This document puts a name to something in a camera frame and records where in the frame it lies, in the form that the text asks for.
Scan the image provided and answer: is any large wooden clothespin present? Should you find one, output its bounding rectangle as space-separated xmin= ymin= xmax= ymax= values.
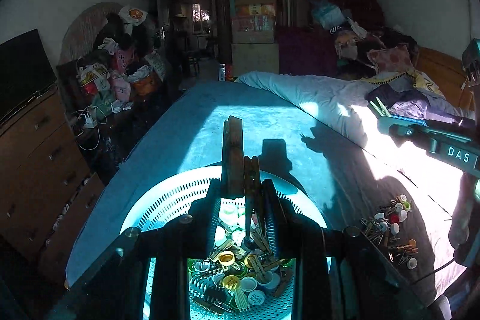
xmin=221 ymin=115 xmax=245 ymax=198

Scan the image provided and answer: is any heap of caps and clothespins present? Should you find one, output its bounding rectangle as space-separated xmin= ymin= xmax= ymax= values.
xmin=189 ymin=204 xmax=295 ymax=314

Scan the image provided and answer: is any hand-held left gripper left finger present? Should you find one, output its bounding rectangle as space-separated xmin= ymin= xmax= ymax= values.
xmin=56 ymin=178 xmax=226 ymax=320

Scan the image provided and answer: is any purple cloth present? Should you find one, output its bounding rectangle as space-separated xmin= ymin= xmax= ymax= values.
xmin=277 ymin=25 xmax=340 ymax=76

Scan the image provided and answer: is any cardboard box with fruit print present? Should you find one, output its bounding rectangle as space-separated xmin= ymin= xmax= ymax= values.
xmin=232 ymin=0 xmax=277 ymax=18

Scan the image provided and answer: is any person's right hand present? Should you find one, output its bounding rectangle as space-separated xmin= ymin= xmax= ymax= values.
xmin=448 ymin=172 xmax=480 ymax=267

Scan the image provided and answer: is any black television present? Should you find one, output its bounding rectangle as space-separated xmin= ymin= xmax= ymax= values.
xmin=0 ymin=29 xmax=58 ymax=123

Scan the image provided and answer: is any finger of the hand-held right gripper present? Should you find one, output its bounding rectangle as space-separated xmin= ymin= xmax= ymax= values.
xmin=390 ymin=115 xmax=475 ymax=132
xmin=376 ymin=115 xmax=438 ymax=153

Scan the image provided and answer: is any heap of clothes on bed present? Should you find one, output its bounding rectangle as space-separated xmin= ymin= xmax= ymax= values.
xmin=310 ymin=0 xmax=419 ymax=75

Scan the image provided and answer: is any small pile of sorted clips and caps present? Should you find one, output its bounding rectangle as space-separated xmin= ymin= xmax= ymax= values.
xmin=360 ymin=194 xmax=419 ymax=270

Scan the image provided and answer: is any pile of bags and clothes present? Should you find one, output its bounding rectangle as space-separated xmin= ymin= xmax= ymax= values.
xmin=56 ymin=5 xmax=170 ymax=116

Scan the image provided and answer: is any teal blanket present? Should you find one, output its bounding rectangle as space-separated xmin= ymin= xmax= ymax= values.
xmin=65 ymin=80 xmax=379 ymax=289

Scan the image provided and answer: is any light pink bed sheet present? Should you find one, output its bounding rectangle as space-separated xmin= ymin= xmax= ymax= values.
xmin=330 ymin=100 xmax=480 ymax=307

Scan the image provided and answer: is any yellow patterned blanket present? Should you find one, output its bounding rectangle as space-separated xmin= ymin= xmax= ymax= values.
xmin=361 ymin=70 xmax=448 ymax=97

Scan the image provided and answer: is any red printed cardboard box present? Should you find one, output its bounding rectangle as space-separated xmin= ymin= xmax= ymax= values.
xmin=231 ymin=16 xmax=277 ymax=44

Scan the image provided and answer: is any wooden dresser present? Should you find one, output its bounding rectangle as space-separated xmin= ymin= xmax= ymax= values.
xmin=0 ymin=85 xmax=106 ymax=285

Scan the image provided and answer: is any black cable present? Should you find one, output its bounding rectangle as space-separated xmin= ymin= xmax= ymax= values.
xmin=407 ymin=257 xmax=457 ymax=286

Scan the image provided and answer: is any white bag with orange print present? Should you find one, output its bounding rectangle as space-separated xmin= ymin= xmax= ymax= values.
xmin=118 ymin=5 xmax=148 ymax=25

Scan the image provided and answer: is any teal plastic colander basket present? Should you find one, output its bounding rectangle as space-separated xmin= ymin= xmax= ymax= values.
xmin=120 ymin=164 xmax=331 ymax=320

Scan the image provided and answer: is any wooden headboard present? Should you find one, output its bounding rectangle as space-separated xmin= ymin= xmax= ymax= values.
xmin=415 ymin=46 xmax=474 ymax=110

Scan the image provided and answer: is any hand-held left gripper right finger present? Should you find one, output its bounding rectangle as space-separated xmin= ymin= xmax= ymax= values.
xmin=262 ymin=178 xmax=432 ymax=320

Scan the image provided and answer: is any stack of cardboard boxes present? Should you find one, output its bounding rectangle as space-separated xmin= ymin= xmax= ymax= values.
xmin=231 ymin=42 xmax=280 ymax=78

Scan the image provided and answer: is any green clothespin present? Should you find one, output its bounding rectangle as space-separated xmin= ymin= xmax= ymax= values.
xmin=369 ymin=97 xmax=393 ymax=118

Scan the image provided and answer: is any pink dotted pillow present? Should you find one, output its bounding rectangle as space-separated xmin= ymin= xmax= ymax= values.
xmin=367 ymin=46 xmax=416 ymax=76

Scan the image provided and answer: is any purple blanket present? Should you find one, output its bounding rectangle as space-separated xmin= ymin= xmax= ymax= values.
xmin=367 ymin=83 xmax=467 ymax=124

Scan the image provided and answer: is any light blue quilt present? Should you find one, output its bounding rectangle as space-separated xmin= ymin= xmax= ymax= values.
xmin=235 ymin=70 xmax=379 ymax=152

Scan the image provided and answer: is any wooden fork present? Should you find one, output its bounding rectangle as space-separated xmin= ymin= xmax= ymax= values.
xmin=234 ymin=288 xmax=251 ymax=312

